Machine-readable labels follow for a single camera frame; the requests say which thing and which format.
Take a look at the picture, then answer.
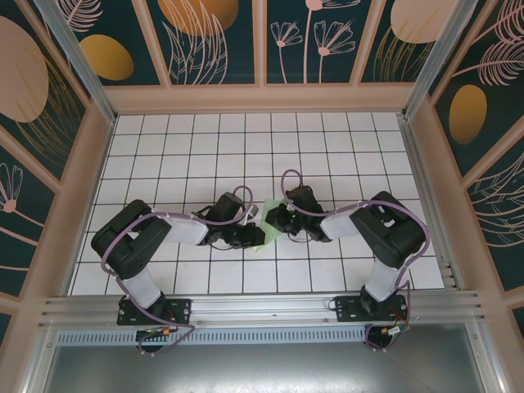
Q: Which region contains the light green paper sheet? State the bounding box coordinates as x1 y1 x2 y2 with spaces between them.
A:
253 198 287 253

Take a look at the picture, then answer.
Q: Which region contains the grey sheet metal panel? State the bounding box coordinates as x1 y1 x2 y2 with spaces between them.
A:
24 343 508 393

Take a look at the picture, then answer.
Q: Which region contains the small controller board with connector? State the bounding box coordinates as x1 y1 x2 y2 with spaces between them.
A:
134 327 175 341
368 324 411 343

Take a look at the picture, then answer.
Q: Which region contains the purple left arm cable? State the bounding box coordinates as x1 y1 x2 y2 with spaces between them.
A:
100 185 254 356

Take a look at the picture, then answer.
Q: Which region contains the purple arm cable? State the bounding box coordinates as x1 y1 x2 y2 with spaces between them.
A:
100 185 254 356
281 169 432 353

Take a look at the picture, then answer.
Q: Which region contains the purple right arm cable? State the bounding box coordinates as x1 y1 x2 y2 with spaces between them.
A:
281 169 432 353

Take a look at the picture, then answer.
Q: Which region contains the long aluminium mounting rail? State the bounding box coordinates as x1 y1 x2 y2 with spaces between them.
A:
38 290 486 333

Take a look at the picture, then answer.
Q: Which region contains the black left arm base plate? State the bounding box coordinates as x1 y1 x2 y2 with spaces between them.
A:
116 298 193 327

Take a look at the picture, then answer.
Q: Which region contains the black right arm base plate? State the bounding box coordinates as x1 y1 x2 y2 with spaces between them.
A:
334 294 411 325

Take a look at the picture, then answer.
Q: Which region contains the slotted grey cable duct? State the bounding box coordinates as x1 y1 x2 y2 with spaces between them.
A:
55 326 410 346

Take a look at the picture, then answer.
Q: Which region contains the aluminium table side rail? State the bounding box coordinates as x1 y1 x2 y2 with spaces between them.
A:
399 114 463 290

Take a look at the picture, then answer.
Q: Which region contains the aluminium corner post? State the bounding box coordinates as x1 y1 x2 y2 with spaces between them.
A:
400 0 478 120
32 0 120 126

